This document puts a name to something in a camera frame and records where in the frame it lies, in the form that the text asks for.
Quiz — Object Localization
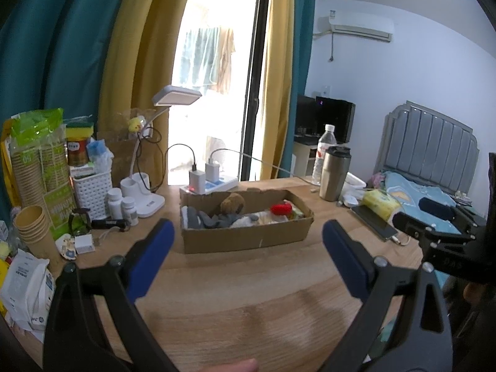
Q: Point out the yellow curtain left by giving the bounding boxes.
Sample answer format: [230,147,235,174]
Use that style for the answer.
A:
[96,0,198,191]

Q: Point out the white charger black cable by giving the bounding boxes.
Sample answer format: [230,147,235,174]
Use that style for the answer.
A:
[152,143,206,195]

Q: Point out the black smartphone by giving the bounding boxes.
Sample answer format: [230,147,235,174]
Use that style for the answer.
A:
[351,205,398,241]

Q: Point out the dark grey sock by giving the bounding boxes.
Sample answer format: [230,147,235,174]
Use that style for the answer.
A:
[181,206,244,229]

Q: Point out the white pill bottle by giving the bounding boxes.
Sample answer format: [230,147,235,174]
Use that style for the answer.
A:
[107,187,123,220]
[121,197,139,227]

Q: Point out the brown cardboard box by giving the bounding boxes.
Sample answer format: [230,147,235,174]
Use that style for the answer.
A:
[180,189,314,254]

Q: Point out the white pill bottle right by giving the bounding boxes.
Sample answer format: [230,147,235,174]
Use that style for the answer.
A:
[121,197,139,227]

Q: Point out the brown bear plush keychain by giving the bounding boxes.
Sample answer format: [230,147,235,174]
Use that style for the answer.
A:
[220,192,246,215]

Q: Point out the yellow curtain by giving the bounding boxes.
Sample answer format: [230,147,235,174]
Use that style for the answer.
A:
[261,0,294,180]
[96,0,198,191]

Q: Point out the yellow curtain right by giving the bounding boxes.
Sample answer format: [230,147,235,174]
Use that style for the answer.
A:
[261,0,294,180]

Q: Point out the teal curtain left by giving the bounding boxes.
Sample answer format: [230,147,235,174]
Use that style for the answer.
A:
[0,0,139,218]

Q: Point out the black monitor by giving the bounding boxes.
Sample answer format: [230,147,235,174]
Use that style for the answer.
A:
[294,95,356,145]

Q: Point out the white desk lamp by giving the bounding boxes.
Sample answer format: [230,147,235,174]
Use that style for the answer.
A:
[119,85,202,218]

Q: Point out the red plush ball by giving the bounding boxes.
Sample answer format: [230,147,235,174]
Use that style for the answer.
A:
[270,201,293,217]

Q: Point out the grey padded headboard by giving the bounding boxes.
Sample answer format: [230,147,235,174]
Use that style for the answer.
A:
[374,101,479,195]

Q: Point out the white wet wipes pack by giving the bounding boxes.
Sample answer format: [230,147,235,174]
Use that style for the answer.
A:
[1,250,55,332]

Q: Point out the stainless steel tumbler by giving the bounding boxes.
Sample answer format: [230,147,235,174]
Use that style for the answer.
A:
[320,145,352,202]

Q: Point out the white pill bottle left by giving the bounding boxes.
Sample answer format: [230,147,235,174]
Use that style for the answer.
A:
[107,187,123,220]

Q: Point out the green paper cup pack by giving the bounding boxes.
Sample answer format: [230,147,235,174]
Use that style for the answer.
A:
[1,108,77,239]

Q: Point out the white air conditioner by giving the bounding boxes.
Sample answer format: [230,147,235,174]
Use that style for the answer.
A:
[313,10,394,43]

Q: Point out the stack of paper cups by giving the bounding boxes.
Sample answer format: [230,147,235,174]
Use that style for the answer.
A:
[13,205,64,272]

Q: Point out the green snack packet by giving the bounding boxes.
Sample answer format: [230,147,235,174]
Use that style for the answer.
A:
[287,201,305,219]

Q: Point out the white power strip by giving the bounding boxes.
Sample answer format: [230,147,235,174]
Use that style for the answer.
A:
[203,179,239,195]

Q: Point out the black small flashlight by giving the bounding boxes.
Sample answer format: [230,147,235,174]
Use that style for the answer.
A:
[91,219,130,232]

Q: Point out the yellow tissue pack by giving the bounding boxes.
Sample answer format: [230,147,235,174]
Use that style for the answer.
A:
[361,189,401,222]

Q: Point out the white plastic basket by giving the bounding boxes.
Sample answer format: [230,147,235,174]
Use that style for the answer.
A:
[73,171,113,220]

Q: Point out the clear plastic water bottle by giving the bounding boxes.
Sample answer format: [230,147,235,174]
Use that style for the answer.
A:
[312,124,337,186]

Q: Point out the white grey striped sock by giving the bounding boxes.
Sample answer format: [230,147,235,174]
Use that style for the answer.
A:
[230,214,261,228]

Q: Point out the small white adapter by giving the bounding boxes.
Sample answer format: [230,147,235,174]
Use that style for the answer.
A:
[74,233,95,255]

